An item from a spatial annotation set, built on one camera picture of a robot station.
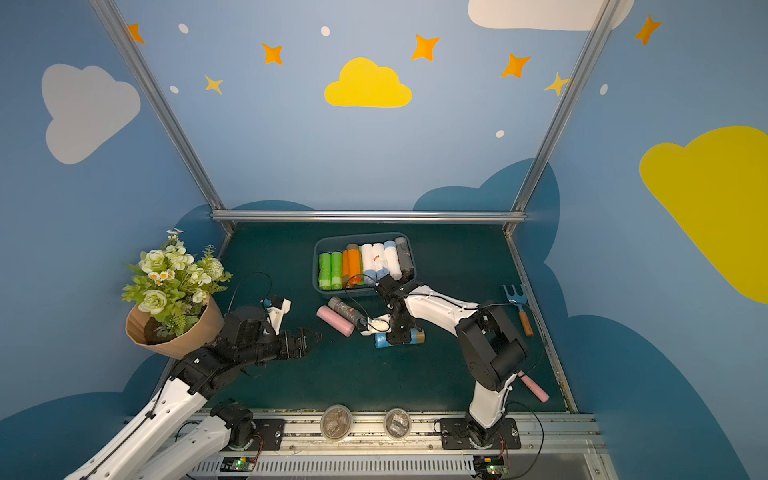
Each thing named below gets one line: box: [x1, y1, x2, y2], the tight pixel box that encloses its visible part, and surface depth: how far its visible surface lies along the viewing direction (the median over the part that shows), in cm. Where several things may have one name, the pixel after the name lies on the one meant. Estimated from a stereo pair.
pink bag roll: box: [316, 305, 355, 337], surface depth 95 cm
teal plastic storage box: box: [312, 233, 416, 294], surface depth 106 cm
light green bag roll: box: [331, 251, 343, 291], surface depth 106 cm
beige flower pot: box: [125, 295, 225, 360], surface depth 76 cm
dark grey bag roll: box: [328, 296, 368, 330], surface depth 95 cm
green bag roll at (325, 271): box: [318, 252, 332, 291], surface depth 106 cm
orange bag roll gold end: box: [342, 250, 350, 289], surface depth 106 cm
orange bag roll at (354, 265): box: [347, 243, 363, 286], surface depth 103 cm
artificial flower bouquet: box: [122, 228, 233, 337], surface depth 73 cm
